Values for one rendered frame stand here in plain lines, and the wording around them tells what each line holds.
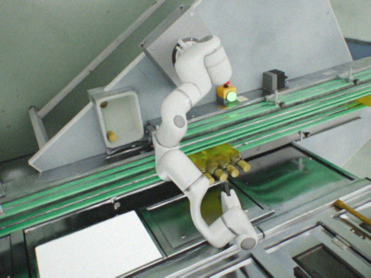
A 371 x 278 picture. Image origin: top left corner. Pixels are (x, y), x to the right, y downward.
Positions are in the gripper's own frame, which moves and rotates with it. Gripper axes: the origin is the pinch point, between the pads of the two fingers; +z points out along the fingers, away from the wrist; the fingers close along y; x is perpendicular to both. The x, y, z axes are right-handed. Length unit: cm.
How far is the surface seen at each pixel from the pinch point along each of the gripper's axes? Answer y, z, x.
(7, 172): -17, 79, 100
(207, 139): 5.9, 34.0, -3.0
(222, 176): 0.2, 10.0, -3.1
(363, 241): -15, -24, -44
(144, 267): -13.0, -16.0, 33.4
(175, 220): -13.1, 5.6, 18.5
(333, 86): 15, 51, -74
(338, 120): -11, 61, -85
